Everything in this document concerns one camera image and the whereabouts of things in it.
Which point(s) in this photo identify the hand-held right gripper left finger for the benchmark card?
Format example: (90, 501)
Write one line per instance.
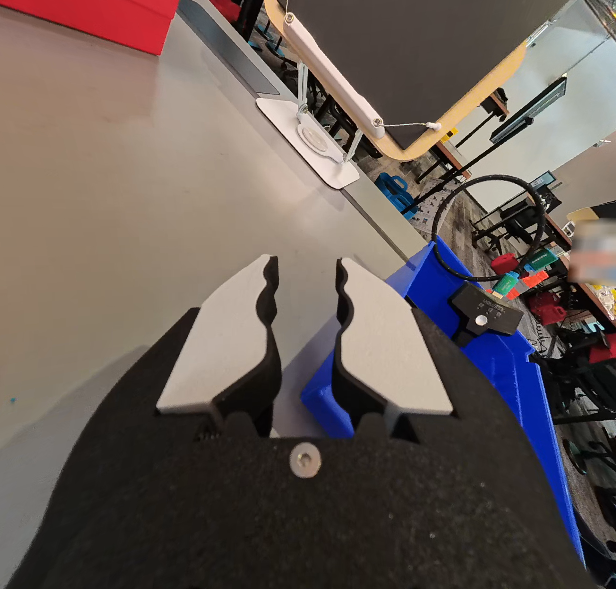
(217, 358)

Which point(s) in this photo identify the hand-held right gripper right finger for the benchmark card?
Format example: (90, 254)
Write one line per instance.
(395, 358)

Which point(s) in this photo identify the black usb hub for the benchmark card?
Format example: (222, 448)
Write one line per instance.
(491, 315)

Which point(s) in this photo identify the blue plastic bin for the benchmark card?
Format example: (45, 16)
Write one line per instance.
(525, 377)

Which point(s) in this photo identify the red plastic bin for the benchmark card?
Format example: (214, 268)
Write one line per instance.
(96, 7)

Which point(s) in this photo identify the tablet stand with dark board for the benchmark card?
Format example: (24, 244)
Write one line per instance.
(414, 41)

